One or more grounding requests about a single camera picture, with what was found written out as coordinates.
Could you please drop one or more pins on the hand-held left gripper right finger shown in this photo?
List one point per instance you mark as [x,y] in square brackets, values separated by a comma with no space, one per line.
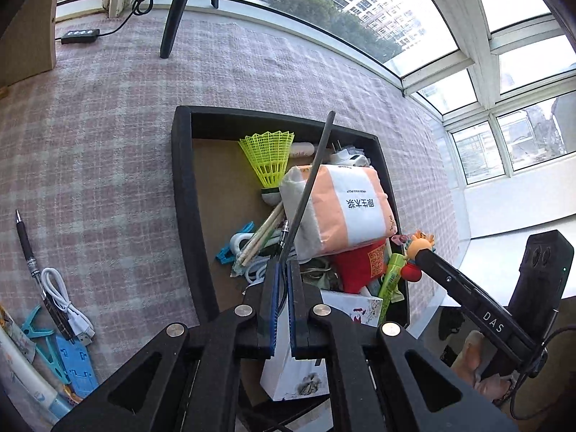
[293,315]

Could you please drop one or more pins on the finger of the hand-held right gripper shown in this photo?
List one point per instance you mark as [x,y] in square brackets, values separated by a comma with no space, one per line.
[443,274]

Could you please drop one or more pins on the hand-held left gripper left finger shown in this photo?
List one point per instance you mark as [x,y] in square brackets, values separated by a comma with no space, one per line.
[270,310]

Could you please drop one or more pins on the small orange-headed doll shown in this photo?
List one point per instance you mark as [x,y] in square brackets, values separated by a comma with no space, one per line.
[420,242]

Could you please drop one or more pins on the blue clothes peg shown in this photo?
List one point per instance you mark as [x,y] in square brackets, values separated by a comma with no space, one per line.
[231,249]

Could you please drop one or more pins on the orange and white tissue pack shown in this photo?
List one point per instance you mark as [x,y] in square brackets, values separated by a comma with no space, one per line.
[355,216]

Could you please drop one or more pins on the black stick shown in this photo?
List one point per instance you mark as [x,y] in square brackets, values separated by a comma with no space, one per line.
[310,180]

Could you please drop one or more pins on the black storage box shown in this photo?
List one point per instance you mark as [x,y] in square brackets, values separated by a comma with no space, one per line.
[184,189]

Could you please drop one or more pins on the person's right hand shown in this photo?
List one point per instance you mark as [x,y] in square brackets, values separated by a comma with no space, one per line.
[468,355]

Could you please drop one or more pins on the green snack packet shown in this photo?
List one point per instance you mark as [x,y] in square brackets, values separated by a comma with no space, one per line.
[391,274]

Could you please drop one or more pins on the white floral carton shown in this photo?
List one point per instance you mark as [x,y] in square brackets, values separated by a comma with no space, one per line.
[288,373]

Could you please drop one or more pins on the wooden chopstick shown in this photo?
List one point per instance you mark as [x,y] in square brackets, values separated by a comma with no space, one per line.
[263,229]
[258,245]

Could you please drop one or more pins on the red bag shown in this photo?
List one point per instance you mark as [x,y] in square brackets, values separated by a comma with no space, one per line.
[355,265]

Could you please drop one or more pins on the white charger plug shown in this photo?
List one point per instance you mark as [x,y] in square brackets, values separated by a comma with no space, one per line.
[355,159]

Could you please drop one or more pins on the yellow plastic shuttlecock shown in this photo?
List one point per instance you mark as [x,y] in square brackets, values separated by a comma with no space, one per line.
[267,157]

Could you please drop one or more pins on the blue flat plastic holder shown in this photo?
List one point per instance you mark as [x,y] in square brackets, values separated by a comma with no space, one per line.
[78,369]

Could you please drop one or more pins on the teal clothes peg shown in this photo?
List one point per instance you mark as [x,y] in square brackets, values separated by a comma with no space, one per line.
[45,351]

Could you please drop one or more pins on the pink plaid rug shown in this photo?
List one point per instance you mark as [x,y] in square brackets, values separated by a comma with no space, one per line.
[112,144]

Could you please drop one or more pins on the white and blue tube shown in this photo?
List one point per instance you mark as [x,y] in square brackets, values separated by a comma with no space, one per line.
[22,369]

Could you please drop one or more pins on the black pen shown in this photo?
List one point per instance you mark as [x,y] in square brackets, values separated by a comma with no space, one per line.
[24,243]

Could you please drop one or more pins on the apartment buildings outside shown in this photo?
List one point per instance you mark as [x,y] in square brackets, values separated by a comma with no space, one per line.
[378,9]

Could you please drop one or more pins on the black tripod leg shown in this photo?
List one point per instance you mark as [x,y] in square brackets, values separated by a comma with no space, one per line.
[173,22]

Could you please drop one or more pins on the black power strip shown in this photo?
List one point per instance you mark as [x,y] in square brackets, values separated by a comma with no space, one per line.
[81,36]

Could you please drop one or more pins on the wooden board panel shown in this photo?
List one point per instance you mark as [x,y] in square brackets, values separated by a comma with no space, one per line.
[36,40]

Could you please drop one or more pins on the white window frame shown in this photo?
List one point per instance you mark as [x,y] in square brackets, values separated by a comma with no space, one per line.
[477,49]

